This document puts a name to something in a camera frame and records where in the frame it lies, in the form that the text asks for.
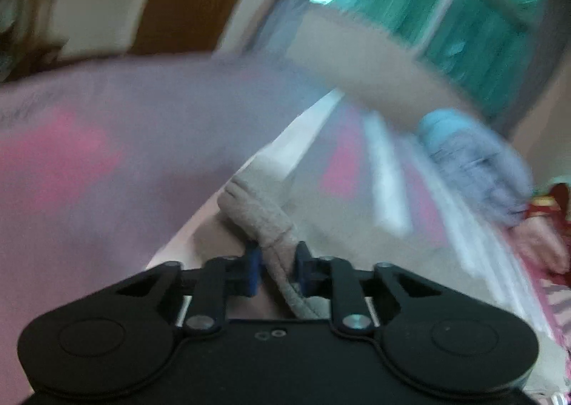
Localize grey-beige pants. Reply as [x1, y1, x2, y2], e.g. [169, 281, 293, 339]
[152, 155, 567, 392]

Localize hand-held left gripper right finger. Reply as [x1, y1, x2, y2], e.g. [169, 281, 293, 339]
[294, 241, 443, 337]

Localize folded pink blanket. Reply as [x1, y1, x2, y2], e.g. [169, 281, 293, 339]
[512, 213, 571, 275]

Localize rolled light blue quilt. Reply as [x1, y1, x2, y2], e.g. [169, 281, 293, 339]
[417, 108, 535, 226]

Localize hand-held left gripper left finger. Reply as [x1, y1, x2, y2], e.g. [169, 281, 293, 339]
[115, 241, 261, 337]

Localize dark wooden furniture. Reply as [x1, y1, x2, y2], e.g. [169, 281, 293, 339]
[0, 0, 64, 81]

